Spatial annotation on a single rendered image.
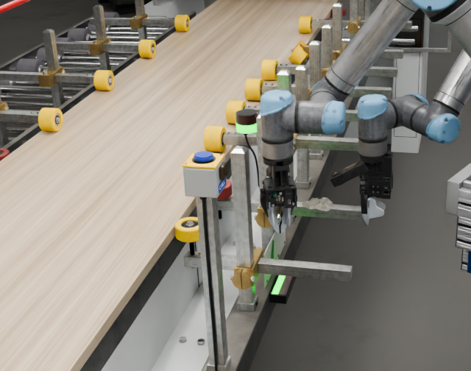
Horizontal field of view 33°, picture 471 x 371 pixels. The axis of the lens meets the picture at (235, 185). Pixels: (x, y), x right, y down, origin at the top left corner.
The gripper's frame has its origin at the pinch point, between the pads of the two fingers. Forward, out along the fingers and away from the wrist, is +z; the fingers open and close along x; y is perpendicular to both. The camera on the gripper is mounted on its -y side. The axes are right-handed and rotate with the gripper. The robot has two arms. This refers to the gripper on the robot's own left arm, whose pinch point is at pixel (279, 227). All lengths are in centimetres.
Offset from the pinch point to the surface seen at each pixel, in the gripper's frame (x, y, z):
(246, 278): -9.2, 5.6, 10.5
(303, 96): 17, -68, -11
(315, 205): 12.6, -21.3, 5.3
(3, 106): -85, -100, -5
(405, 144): 106, -254, 87
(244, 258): -9.3, 2.7, 6.6
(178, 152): -24, -59, 2
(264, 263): -4.1, 0.0, 10.1
